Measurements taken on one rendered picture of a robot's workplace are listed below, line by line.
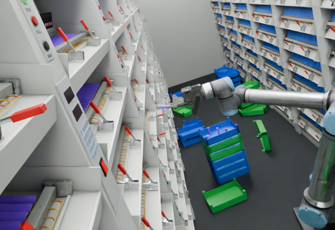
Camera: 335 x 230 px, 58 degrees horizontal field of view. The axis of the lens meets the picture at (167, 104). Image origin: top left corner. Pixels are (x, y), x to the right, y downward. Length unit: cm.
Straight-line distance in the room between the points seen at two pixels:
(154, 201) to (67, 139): 68
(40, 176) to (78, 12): 75
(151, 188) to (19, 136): 89
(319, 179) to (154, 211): 92
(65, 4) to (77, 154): 76
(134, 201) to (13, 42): 53
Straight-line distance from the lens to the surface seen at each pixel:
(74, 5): 122
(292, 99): 170
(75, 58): 78
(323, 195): 180
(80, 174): 58
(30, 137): 43
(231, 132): 257
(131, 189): 92
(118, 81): 123
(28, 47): 52
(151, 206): 116
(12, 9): 53
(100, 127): 83
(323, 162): 166
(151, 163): 137
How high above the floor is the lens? 164
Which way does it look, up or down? 20 degrees down
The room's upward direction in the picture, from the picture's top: 19 degrees counter-clockwise
